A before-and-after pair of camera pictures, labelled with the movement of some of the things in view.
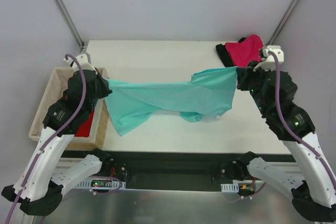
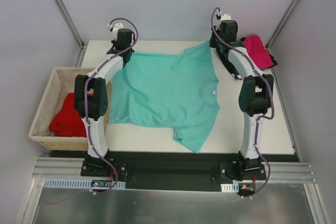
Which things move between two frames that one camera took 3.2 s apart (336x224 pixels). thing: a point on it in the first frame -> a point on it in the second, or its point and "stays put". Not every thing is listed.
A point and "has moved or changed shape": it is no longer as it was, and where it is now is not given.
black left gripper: [102, 87] -> [113, 51]
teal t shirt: [208, 93] has moved or changed shape
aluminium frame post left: [62, 8] stays put
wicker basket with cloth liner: [56, 88] stays put
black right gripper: [242, 77] -> [213, 41]
